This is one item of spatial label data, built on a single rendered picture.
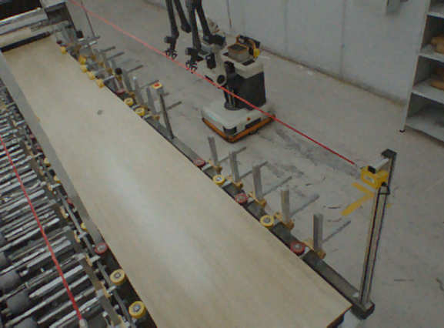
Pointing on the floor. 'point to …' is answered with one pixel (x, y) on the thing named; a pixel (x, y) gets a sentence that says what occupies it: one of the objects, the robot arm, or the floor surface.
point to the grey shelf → (413, 98)
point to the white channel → (41, 136)
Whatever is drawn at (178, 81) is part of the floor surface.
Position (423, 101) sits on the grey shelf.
